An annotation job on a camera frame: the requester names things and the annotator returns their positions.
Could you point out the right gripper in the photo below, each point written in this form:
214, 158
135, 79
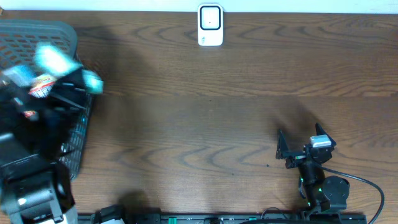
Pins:
283, 152

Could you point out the teal wet wipes pack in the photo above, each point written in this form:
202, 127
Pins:
50, 59

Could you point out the orange snack bag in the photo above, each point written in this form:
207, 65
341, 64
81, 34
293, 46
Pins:
41, 88

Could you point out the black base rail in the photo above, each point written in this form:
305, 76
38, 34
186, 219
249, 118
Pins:
119, 214

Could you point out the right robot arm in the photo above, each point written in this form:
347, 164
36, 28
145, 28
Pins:
324, 194

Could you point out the white barcode scanner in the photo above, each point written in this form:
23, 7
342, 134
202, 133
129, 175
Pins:
210, 25

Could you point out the grey plastic basket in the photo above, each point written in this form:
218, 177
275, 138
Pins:
18, 41

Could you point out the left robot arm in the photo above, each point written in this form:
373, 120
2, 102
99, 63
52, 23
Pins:
34, 188

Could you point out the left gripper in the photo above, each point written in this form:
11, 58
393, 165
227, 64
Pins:
67, 102

